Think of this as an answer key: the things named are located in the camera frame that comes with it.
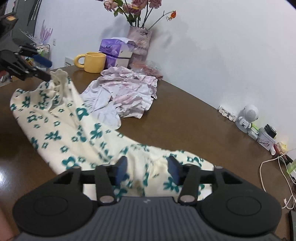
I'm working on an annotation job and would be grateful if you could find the cream green-flower garment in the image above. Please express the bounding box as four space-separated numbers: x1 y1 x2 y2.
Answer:
10 70 214 198

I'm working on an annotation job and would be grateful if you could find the yellow ceramic mug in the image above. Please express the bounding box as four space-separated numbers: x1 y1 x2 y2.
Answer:
73 52 106 73

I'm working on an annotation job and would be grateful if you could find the white power strip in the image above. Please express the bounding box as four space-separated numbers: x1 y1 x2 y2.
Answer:
217 105 237 122

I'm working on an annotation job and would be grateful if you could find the white tin box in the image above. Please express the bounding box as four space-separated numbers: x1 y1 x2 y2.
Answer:
257 133 275 151

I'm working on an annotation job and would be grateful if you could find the pink floral garment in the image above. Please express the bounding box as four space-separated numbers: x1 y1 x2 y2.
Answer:
80 67 158 130

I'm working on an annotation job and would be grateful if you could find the purple tissue pack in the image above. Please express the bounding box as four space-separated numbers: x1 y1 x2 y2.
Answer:
99 38 137 69

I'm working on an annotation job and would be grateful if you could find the white astronaut figurine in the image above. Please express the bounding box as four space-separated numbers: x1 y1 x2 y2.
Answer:
235 104 259 133

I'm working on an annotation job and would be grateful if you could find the black small device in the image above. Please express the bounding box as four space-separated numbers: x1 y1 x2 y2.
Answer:
264 124 277 138

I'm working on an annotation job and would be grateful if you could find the green charger block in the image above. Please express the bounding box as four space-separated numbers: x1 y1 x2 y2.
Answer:
287 160 296 174

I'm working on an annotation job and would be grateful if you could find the pink marbled vase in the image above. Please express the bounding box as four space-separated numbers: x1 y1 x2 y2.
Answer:
127 26 152 56

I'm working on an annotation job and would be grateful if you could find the dried rose bouquet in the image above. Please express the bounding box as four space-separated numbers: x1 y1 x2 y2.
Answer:
96 0 178 30

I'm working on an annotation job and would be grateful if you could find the plastic snack bag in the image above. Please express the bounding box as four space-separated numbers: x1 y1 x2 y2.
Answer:
129 60 164 80

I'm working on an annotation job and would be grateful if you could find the white charging cable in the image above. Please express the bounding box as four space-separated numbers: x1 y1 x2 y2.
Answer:
259 151 296 210

